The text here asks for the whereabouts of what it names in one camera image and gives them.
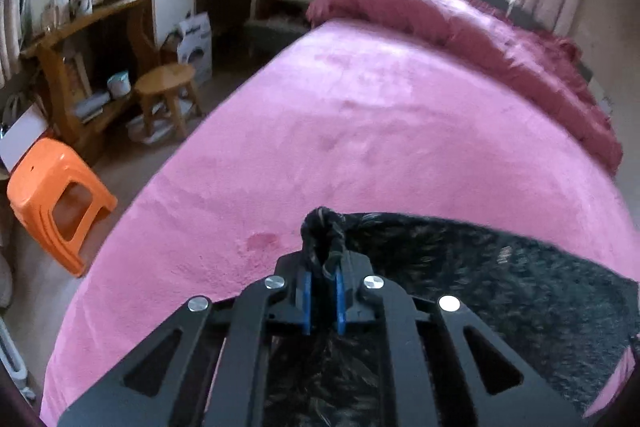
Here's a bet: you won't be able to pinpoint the round wooden stool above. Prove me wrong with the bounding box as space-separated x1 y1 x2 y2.
134 63 204 138

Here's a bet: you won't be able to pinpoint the dark leaf-print pants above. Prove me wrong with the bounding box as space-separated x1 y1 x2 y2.
265 207 639 426

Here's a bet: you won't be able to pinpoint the pink bed sheet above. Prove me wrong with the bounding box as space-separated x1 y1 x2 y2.
40 20 639 426

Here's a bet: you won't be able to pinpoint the white cup on shelf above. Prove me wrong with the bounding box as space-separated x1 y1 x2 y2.
106 72 131 100

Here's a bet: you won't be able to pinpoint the orange plastic stool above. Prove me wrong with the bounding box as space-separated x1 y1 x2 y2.
6 138 118 277

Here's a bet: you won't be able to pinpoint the crumpled maroon duvet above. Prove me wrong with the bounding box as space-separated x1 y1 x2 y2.
306 0 623 174

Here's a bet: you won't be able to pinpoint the white printed box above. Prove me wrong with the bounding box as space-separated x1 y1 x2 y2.
177 12 213 84

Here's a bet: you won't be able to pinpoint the white bedside table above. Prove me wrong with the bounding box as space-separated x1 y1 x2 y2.
244 0 312 56

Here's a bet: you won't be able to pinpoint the wooden desk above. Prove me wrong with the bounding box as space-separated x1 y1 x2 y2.
20 0 160 165

